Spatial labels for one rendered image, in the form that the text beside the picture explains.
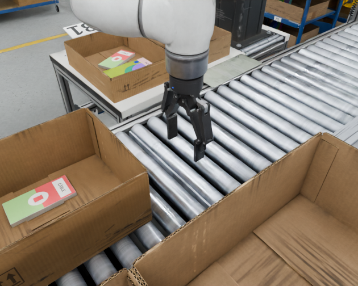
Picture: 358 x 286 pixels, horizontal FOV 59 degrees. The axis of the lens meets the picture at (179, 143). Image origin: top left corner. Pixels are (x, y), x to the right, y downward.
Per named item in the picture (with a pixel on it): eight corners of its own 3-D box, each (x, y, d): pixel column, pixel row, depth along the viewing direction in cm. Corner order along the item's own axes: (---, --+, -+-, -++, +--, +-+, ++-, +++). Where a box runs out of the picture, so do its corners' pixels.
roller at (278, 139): (200, 101, 123) (209, 97, 125) (319, 181, 92) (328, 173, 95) (200, 90, 119) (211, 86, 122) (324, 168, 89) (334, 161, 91)
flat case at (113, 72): (102, 75, 122) (102, 71, 121) (143, 60, 131) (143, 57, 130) (120, 89, 114) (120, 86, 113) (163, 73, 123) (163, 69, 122)
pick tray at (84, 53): (125, 45, 149) (123, 24, 142) (177, 78, 126) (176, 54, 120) (67, 63, 135) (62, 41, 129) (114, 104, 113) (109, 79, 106)
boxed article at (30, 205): (4, 207, 78) (1, 204, 77) (66, 178, 86) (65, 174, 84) (12, 228, 74) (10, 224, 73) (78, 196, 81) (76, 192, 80)
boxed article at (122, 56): (98, 67, 132) (98, 64, 130) (121, 52, 142) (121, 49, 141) (113, 72, 129) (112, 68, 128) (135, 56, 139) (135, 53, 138)
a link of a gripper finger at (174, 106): (178, 98, 72) (175, 93, 72) (164, 119, 82) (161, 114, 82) (192, 92, 74) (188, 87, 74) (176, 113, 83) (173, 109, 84)
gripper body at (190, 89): (212, 73, 68) (209, 109, 74) (187, 58, 73) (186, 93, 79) (185, 84, 64) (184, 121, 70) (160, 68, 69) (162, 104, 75)
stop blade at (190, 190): (133, 151, 108) (130, 130, 103) (229, 246, 82) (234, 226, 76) (131, 151, 108) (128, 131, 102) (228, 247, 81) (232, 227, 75)
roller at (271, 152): (199, 95, 120) (191, 93, 116) (321, 174, 90) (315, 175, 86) (194, 106, 122) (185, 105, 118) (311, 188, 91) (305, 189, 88)
